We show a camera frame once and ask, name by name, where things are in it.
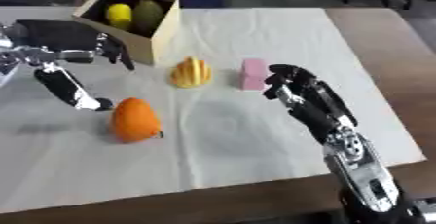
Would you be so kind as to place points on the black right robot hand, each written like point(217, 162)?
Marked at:
point(309, 99)

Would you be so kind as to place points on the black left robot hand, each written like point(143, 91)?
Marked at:
point(62, 38)

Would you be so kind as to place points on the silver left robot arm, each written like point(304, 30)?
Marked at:
point(7, 62)

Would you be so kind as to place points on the tan cardboard box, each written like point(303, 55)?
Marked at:
point(136, 23)

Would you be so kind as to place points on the yellow toy lemon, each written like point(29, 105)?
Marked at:
point(120, 16)

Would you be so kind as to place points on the pink rectangular block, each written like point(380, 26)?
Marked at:
point(252, 74)

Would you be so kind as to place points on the green toy avocado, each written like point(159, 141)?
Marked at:
point(147, 14)

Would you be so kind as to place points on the orange toy fruit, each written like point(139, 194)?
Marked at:
point(134, 120)

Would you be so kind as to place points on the yellow ridged toy fruit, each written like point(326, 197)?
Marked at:
point(192, 73)

